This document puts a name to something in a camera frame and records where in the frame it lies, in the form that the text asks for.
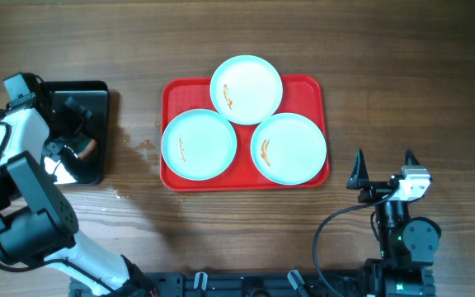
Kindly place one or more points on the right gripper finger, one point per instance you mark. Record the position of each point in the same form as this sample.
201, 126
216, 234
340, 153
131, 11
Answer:
410, 159
359, 177

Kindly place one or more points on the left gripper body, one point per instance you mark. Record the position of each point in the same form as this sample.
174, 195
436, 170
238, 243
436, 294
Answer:
64, 134

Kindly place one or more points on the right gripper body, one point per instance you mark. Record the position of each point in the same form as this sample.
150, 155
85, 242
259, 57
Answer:
379, 189

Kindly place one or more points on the orange green sponge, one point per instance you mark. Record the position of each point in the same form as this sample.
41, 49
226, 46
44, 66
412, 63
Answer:
88, 150

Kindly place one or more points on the light blue plate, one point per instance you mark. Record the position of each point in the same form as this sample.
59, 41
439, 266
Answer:
288, 149
246, 89
199, 144

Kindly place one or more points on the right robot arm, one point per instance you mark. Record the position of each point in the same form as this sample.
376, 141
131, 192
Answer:
407, 244

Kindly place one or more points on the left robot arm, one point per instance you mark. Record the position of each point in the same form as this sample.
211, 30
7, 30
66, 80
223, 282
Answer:
41, 141

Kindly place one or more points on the red plastic tray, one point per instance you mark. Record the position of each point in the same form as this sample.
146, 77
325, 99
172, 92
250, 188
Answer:
302, 95

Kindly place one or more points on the black water basin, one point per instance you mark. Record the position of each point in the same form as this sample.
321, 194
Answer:
95, 96

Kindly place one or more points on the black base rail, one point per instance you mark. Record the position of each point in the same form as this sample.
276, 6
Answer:
343, 282

